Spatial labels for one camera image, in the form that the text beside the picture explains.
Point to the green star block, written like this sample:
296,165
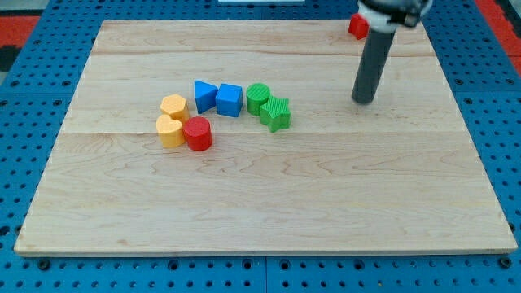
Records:
275,114

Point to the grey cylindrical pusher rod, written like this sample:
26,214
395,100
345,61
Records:
373,59

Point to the green cylinder block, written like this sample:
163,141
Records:
257,95

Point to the wooden board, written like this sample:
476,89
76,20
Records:
400,176

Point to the red cylinder block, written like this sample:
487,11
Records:
197,133

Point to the yellow heart block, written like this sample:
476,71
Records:
170,131

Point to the blue cube block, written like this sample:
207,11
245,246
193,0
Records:
229,100

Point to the red star block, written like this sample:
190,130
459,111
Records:
358,26

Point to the blue triangle block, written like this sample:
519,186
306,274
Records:
205,96

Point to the yellow hexagon block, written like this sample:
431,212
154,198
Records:
176,107

